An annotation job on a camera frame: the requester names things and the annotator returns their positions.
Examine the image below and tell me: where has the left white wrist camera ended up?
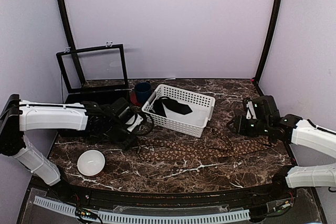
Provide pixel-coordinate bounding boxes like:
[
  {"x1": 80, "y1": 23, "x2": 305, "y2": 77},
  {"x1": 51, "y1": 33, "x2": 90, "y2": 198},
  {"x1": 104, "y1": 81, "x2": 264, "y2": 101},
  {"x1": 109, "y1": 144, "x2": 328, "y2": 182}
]
[{"x1": 126, "y1": 114, "x2": 143, "y2": 132}]

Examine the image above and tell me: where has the right black frame post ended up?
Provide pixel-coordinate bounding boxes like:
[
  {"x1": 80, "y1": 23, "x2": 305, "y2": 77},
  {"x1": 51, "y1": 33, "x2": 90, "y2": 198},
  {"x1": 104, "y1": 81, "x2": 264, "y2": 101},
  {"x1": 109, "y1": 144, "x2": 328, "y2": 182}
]
[{"x1": 253, "y1": 0, "x2": 281, "y2": 86}]

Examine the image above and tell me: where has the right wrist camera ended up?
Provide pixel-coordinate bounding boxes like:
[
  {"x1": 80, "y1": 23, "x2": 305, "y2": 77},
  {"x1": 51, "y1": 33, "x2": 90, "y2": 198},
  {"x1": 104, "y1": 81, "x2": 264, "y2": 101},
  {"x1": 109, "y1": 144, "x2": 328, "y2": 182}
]
[{"x1": 243, "y1": 98, "x2": 257, "y2": 120}]

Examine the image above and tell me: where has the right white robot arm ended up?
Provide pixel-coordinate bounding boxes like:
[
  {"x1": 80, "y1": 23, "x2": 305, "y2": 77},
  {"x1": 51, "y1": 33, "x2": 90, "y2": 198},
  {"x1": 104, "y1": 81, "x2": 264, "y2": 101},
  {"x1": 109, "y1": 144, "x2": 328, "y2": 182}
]
[{"x1": 227, "y1": 95, "x2": 335, "y2": 200}]

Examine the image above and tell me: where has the white bowl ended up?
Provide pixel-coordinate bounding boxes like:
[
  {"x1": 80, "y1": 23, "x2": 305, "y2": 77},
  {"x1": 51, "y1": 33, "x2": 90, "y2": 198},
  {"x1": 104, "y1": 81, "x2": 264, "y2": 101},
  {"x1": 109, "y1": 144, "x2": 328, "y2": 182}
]
[{"x1": 77, "y1": 150, "x2": 106, "y2": 177}]

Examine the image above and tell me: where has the dark blue mug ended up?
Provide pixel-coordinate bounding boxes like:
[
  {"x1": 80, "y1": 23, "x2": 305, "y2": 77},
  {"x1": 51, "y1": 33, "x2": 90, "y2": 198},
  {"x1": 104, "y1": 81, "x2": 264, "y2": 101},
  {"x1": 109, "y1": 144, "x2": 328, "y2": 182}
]
[{"x1": 134, "y1": 81, "x2": 152, "y2": 104}]

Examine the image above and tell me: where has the black curved front rail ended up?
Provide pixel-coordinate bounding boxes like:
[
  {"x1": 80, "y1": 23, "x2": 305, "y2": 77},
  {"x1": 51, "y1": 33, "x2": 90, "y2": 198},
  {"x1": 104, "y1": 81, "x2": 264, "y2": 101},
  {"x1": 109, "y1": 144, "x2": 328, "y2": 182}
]
[{"x1": 49, "y1": 167, "x2": 300, "y2": 210}]

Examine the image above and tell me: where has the brown floral patterned tie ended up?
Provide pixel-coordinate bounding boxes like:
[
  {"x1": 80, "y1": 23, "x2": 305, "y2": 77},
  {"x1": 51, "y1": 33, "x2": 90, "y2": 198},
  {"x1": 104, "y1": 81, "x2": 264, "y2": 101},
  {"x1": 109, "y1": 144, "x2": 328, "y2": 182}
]
[{"x1": 137, "y1": 128, "x2": 277, "y2": 161}]

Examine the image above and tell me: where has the black glass-lid display box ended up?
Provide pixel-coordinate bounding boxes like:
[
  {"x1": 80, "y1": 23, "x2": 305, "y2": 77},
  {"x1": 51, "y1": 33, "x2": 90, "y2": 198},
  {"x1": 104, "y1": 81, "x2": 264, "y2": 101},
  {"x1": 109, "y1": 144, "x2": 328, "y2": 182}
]
[{"x1": 56, "y1": 41, "x2": 131, "y2": 138}]

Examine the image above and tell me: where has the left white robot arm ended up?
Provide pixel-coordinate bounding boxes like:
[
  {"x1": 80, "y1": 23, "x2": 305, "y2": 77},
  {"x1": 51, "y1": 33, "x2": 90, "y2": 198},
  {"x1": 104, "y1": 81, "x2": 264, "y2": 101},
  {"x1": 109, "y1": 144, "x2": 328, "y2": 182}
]
[{"x1": 1, "y1": 94, "x2": 144, "y2": 201}]

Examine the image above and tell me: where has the red round coaster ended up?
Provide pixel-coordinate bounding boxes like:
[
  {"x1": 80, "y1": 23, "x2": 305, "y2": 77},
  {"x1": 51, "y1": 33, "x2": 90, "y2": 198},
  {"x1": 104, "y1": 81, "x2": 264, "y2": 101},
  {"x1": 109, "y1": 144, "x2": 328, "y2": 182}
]
[{"x1": 130, "y1": 92, "x2": 143, "y2": 107}]

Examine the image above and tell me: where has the black tie in basket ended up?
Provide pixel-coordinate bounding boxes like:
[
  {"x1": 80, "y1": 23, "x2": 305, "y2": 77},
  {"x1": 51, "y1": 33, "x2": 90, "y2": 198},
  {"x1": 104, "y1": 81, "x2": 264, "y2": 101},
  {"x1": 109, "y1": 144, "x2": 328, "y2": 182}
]
[{"x1": 151, "y1": 97, "x2": 193, "y2": 117}]

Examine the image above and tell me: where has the white slotted cable duct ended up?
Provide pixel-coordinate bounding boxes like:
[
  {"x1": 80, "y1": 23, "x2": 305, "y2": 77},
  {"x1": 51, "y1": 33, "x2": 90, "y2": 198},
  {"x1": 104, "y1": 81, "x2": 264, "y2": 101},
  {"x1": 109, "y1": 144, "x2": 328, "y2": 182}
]
[{"x1": 33, "y1": 196, "x2": 250, "y2": 223}]

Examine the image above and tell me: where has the white perforated plastic basket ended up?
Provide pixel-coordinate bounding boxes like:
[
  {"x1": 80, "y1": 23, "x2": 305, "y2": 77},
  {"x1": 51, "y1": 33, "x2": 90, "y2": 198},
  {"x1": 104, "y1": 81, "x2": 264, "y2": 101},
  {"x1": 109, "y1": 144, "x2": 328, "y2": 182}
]
[{"x1": 142, "y1": 84, "x2": 216, "y2": 137}]

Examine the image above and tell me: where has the left black frame post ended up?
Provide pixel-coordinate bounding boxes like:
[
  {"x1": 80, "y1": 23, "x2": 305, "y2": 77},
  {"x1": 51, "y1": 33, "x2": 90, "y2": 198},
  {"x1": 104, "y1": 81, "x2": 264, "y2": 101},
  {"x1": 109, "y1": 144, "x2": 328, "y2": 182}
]
[{"x1": 57, "y1": 0, "x2": 86, "y2": 86}]

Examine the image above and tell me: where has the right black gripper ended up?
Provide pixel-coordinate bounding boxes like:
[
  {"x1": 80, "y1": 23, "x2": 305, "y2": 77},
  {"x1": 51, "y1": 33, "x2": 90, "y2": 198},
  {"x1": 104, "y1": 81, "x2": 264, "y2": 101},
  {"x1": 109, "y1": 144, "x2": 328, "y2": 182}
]
[{"x1": 227, "y1": 114, "x2": 271, "y2": 137}]

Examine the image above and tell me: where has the black frame post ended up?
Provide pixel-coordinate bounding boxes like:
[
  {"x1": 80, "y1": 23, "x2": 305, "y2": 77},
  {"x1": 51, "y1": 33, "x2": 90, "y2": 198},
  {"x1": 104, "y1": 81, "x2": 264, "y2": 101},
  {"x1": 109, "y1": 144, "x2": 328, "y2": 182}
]
[
  {"x1": 253, "y1": 0, "x2": 281, "y2": 86},
  {"x1": 57, "y1": 0, "x2": 86, "y2": 86}
]

